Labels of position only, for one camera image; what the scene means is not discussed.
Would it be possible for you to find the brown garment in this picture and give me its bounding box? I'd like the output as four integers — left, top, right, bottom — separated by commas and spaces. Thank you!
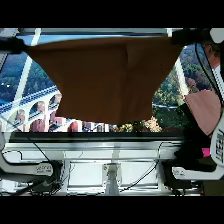
25, 35, 184, 126

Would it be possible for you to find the black garment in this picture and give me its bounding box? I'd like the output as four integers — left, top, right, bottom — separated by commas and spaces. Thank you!
173, 102, 218, 173

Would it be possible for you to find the pink garment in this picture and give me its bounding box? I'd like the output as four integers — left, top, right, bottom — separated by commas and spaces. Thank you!
183, 88, 223, 137

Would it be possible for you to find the black cable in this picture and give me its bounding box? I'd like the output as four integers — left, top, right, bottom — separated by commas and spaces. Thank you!
194, 42, 224, 100
119, 141, 178, 193
0, 114, 54, 168

